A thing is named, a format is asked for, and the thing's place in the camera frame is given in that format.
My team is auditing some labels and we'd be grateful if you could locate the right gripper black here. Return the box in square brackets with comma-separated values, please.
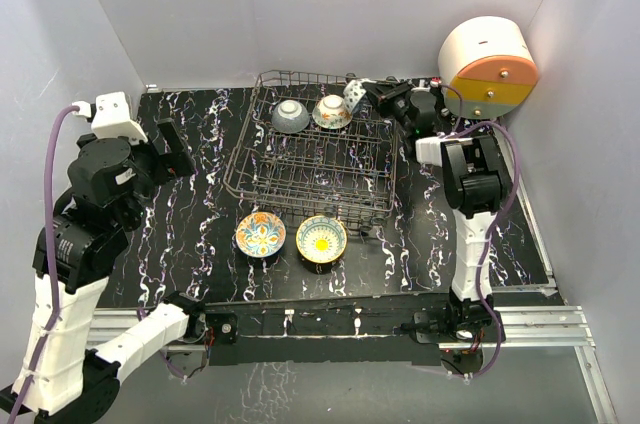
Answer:
[361, 81, 413, 134]

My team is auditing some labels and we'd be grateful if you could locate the blue white pattern bowl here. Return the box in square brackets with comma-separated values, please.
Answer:
[343, 78, 372, 115]

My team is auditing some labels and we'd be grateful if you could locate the orange flower green leaf bowl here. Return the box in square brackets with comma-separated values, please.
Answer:
[312, 95, 352, 130]

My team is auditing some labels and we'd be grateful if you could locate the grey wire dish rack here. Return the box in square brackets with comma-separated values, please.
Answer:
[224, 70, 399, 233]

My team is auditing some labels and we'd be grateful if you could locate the grey speckled bowl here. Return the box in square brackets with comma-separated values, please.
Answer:
[271, 99, 310, 134]

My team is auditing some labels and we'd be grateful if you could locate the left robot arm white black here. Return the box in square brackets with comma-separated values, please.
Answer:
[1, 119, 207, 423]

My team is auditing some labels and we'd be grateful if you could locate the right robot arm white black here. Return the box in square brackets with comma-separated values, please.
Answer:
[353, 79, 515, 341]

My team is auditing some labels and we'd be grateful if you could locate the round three-colour drawer unit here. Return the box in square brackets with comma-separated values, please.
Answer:
[438, 16, 539, 119]

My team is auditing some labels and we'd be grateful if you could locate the orange blue floral bowl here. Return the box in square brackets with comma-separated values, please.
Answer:
[235, 211, 286, 258]

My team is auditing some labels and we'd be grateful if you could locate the yellow sun pattern bowl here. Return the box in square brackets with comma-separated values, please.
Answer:
[295, 215, 348, 265]

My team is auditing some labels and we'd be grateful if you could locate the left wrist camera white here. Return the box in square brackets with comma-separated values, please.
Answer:
[91, 91, 148, 145]

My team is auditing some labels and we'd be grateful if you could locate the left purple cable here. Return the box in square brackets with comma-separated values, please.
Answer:
[7, 102, 96, 424]

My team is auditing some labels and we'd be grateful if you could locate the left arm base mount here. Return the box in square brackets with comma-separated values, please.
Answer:
[204, 313, 238, 347]

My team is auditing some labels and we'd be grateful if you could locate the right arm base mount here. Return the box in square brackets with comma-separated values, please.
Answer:
[394, 311, 506, 345]

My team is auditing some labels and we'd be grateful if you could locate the aluminium frame rail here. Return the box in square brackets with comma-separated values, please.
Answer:
[79, 118, 621, 424]

